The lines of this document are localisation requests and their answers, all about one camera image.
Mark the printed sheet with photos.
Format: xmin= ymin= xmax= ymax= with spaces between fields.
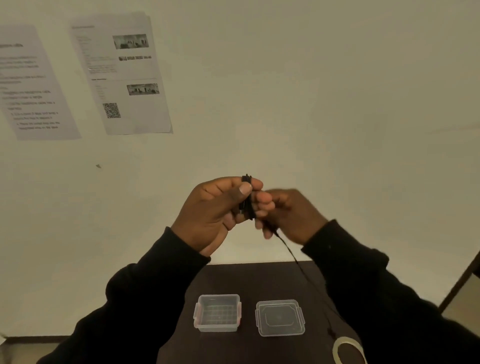
xmin=70 ymin=13 xmax=173 ymax=136

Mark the person's right hand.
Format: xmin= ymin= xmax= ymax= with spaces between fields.
xmin=250 ymin=188 xmax=329 ymax=246

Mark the person's right forearm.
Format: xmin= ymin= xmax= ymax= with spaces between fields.
xmin=301 ymin=220 xmax=480 ymax=364

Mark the person's left hand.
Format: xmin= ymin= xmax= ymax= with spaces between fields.
xmin=170 ymin=176 xmax=264 ymax=258

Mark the printed text sheet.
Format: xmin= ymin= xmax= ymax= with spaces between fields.
xmin=0 ymin=24 xmax=82 ymax=141

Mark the person's left forearm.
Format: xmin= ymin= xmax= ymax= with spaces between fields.
xmin=37 ymin=226 xmax=211 ymax=364

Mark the dark wooden furniture edge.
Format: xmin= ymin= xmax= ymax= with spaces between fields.
xmin=437 ymin=250 xmax=480 ymax=314

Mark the clear plastic container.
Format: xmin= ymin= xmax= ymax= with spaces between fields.
xmin=193 ymin=294 xmax=242 ymax=333

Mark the clear plastic container lid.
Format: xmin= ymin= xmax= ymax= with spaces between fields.
xmin=255 ymin=299 xmax=306 ymax=338

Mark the black earphone cable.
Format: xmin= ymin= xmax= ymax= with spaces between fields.
xmin=238 ymin=173 xmax=338 ymax=341

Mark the roll of clear tape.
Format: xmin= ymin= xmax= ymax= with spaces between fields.
xmin=332 ymin=336 xmax=368 ymax=364

